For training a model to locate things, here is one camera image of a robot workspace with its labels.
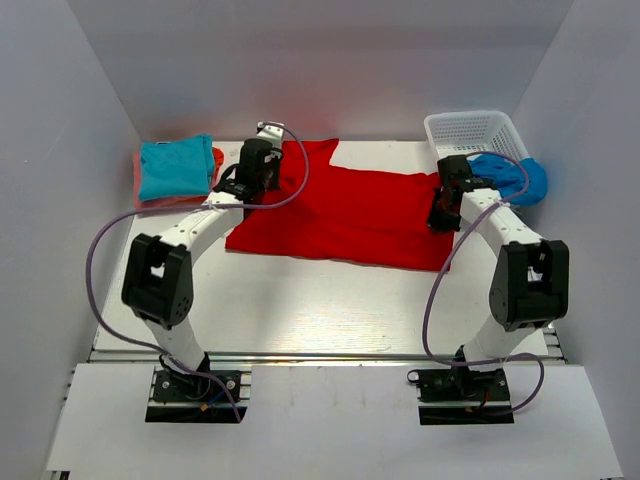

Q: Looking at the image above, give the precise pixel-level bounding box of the red t shirt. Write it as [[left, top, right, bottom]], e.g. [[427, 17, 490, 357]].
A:
[[225, 138, 453, 272]]

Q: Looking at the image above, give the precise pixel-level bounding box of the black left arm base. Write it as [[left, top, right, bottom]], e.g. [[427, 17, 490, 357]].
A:
[[145, 366, 251, 424]]

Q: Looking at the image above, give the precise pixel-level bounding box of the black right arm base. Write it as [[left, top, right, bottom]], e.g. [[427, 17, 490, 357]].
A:
[[406, 367, 514, 426]]

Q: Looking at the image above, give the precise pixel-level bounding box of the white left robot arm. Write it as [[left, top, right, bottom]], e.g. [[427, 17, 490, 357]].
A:
[[121, 134, 283, 399]]

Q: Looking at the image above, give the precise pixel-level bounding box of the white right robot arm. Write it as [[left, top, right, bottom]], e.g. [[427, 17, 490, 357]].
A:
[[427, 154, 570, 399]]

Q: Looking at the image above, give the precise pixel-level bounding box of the folded pink t shirt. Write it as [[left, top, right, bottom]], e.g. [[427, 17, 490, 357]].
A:
[[132, 152, 206, 210]]

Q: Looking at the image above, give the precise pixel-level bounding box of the folded orange t shirt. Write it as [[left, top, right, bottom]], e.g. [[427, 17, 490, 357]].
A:
[[212, 146, 225, 176]]

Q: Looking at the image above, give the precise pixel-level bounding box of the white plastic basket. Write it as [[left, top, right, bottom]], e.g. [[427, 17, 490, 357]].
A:
[[424, 110, 529, 161]]

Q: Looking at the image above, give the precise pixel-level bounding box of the crumpled blue t shirt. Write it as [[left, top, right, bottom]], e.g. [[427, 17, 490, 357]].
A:
[[470, 154, 548, 207]]

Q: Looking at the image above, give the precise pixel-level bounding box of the folded teal t shirt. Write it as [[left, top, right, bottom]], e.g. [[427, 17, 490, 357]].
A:
[[138, 134, 216, 201]]

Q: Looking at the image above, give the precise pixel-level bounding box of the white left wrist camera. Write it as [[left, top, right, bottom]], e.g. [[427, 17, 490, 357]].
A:
[[256, 121, 285, 149]]

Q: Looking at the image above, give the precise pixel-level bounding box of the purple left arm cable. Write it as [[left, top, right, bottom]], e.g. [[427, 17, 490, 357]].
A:
[[85, 119, 312, 424]]

